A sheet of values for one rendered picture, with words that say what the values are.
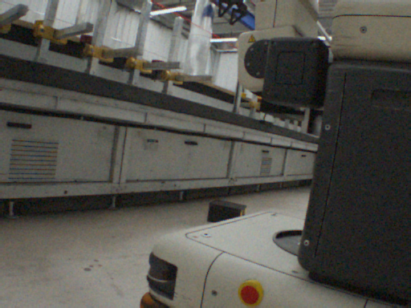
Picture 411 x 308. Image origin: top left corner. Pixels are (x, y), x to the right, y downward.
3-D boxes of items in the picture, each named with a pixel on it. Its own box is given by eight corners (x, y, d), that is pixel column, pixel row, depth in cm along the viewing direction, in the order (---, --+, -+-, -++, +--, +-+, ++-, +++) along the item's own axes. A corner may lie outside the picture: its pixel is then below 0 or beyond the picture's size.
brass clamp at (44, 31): (67, 43, 120) (69, 32, 120) (38, 35, 109) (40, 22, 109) (60, 45, 123) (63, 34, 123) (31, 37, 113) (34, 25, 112)
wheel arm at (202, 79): (213, 83, 164) (215, 75, 164) (210, 82, 162) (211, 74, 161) (154, 82, 190) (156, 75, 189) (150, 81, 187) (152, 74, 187)
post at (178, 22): (169, 100, 176) (184, 18, 174) (165, 99, 173) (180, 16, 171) (165, 100, 178) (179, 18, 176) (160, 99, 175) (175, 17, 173)
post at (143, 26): (136, 93, 156) (152, 2, 153) (131, 91, 153) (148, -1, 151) (132, 93, 158) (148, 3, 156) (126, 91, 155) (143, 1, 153)
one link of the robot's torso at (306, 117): (339, 141, 85) (350, 54, 83) (310, 130, 62) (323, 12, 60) (255, 129, 100) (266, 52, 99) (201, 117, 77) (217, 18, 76)
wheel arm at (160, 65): (183, 70, 144) (185, 62, 144) (178, 69, 141) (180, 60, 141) (122, 72, 169) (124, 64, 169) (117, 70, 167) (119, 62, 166)
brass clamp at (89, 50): (113, 62, 140) (115, 51, 140) (89, 54, 129) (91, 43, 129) (105, 62, 144) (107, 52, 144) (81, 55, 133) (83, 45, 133)
